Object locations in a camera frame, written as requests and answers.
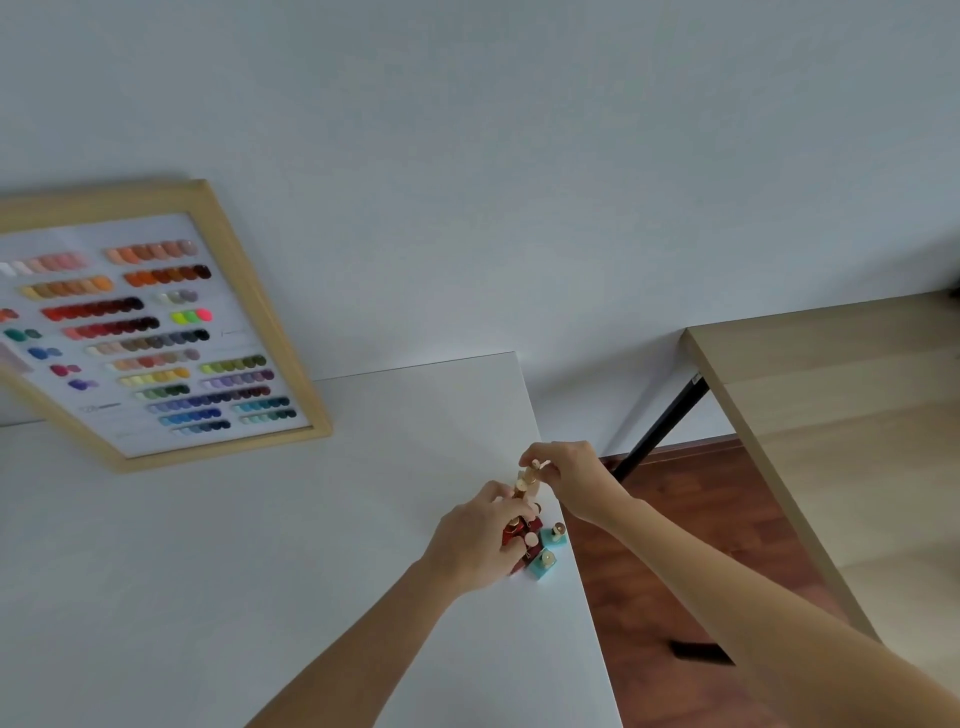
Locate black metal table leg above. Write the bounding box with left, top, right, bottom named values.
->
left=610, top=372, right=737, bottom=668

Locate light wooden table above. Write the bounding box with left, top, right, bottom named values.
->
left=680, top=289, right=960, bottom=676

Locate person's left hand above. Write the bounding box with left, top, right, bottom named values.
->
left=420, top=480, right=539, bottom=598

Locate person's right hand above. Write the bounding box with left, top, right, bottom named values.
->
left=518, top=440, right=633, bottom=528

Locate person's right forearm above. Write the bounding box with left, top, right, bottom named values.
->
left=592, top=496, right=960, bottom=728

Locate person's left forearm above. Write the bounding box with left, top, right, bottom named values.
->
left=246, top=556, right=468, bottom=728

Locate wooden framed nail colour chart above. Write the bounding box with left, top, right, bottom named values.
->
left=0, top=178, right=334, bottom=474

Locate red nail polish bottle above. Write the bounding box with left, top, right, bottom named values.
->
left=502, top=514, right=544, bottom=577

